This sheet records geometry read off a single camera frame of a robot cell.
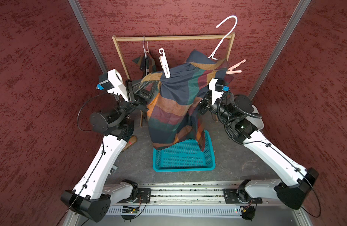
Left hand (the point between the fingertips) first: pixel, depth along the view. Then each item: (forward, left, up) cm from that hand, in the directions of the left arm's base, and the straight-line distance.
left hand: (158, 80), depth 39 cm
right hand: (+9, -9, -14) cm, 19 cm away
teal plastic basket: (+3, -11, -61) cm, 62 cm away
